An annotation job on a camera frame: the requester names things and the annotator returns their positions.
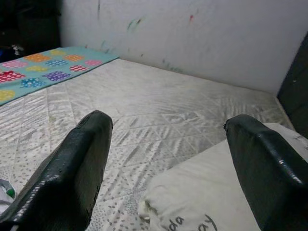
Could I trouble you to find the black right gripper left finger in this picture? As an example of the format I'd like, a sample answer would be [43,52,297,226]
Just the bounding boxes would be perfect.
[0,110,114,231]

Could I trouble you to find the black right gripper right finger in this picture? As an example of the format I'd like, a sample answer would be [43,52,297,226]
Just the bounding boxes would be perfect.
[223,114,308,231]

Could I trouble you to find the white green wrapper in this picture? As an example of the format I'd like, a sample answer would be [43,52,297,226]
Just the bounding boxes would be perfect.
[0,178,17,216]

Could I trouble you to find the teal patchwork polka dot blanket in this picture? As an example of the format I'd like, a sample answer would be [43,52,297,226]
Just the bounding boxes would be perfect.
[0,46,120,106]

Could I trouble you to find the black sports bag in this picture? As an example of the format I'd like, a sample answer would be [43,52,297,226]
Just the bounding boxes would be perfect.
[0,40,49,64]

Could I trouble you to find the white printed pillow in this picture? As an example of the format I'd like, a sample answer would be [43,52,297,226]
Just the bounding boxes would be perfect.
[139,122,308,231]

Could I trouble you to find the quilted grey mattress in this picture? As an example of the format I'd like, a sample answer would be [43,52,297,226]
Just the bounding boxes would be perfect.
[0,57,296,231]

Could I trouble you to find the black tufted headboard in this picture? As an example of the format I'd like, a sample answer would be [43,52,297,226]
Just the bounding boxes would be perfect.
[276,31,308,139]

